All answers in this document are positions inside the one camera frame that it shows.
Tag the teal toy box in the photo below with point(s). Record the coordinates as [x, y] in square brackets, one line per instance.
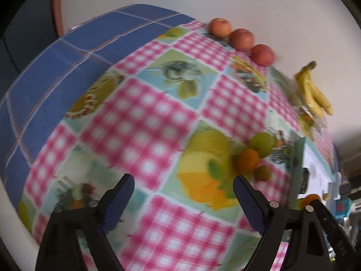
[343, 208]

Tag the small brown kiwi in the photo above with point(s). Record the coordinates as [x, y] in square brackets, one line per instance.
[263, 173]
[325, 196]

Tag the blue plaid undercloth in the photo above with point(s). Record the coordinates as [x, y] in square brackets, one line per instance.
[39, 97]

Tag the left red apple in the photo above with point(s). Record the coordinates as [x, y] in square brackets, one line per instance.
[220, 27]

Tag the pink checkered fruit tablecloth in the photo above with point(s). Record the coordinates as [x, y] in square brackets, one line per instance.
[175, 114]

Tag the orange tangerine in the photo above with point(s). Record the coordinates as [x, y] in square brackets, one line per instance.
[247, 161]

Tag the orange in tray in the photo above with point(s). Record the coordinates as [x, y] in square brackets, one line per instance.
[308, 199]

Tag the red apple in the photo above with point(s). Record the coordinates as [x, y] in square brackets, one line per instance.
[241, 40]
[262, 55]
[220, 27]

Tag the right red apple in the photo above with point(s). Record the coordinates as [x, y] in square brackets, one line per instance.
[262, 55]

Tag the middle red apple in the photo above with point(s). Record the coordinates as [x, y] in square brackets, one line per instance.
[241, 40]

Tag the yellow banana bunch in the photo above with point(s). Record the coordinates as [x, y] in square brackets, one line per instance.
[313, 97]

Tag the white tray teal rim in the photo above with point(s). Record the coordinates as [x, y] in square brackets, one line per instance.
[321, 179]

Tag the clear plastic fruit container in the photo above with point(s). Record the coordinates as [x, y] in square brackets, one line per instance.
[308, 120]

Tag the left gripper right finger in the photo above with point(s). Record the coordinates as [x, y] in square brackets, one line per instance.
[307, 248]

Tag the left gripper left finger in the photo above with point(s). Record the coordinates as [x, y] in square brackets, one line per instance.
[60, 249]

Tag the green apple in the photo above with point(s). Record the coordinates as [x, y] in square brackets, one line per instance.
[263, 143]

